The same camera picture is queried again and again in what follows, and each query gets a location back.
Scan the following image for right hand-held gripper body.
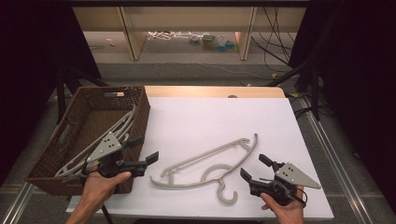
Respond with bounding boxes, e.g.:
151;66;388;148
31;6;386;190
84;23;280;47
248;161;322;206

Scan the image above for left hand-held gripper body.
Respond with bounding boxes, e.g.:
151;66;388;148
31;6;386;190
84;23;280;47
81;132;149;179

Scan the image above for grey plastic clothes hanger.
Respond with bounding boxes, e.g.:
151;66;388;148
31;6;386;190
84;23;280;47
149;133;259;205
54;104;138;179
60;111;132;183

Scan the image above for brown wicker basket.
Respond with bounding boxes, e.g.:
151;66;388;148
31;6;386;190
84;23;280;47
24;86;151;197

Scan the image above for person's right hand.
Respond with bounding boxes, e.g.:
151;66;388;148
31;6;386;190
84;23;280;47
260;185;304;224

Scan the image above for person's left hand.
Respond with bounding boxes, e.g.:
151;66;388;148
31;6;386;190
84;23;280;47
80;170;133;210

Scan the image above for white table mat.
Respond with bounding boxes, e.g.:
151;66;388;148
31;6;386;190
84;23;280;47
65;96;335;222

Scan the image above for black tripod stand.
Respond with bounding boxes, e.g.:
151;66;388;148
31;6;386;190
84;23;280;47
266;59;322;121
55;64;110;124

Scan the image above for dark curtain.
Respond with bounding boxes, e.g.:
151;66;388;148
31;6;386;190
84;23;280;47
0;0;103;188
288;0;396;216

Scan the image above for colourful plastic toys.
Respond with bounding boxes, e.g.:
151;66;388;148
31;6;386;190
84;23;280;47
189;33;239;53

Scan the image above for right hand-held gripper black cable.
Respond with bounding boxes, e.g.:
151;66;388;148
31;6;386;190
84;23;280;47
290;186;309;209

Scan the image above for hand-held gripper black cable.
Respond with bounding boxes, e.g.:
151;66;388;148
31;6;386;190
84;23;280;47
100;203;115;224
290;186;309;209

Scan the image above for metal floor rail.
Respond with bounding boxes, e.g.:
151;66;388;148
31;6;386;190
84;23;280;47
0;181;35;224
299;95;375;224

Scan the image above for left hand-held gripper black cable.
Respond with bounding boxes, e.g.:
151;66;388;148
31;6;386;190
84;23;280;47
100;203;115;224

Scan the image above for thin white floor cable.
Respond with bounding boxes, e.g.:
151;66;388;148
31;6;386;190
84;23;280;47
162;61;273;80

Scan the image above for beige wooden desk frame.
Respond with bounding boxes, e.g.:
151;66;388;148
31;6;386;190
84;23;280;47
73;6;307;62

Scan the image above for white cable bundle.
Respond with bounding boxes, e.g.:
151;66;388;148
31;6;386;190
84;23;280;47
147;30;194;42

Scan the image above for black floor cables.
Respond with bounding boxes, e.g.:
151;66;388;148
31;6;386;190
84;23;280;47
250;6;297;73

